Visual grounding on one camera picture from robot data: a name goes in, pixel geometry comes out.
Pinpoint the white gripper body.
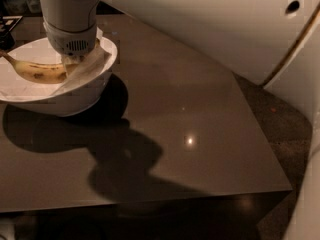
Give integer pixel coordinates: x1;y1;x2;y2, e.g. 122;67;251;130
43;22;97;56

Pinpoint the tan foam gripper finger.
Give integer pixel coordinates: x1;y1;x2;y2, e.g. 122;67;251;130
61;55;84;76

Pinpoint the yellow banana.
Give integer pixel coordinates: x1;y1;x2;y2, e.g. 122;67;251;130
0;40;105;84

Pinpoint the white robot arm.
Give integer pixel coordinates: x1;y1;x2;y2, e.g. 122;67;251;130
41;0;320;240

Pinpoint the white ceramic bowl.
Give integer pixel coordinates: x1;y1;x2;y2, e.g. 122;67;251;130
0;37;118;117

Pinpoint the white paper napkin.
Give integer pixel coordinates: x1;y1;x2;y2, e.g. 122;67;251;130
0;30;111;102

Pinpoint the dark tray at table edge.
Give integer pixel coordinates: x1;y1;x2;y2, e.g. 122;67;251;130
0;16;22;50

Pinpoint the white object under table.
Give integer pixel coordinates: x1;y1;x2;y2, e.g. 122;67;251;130
0;218;16;240

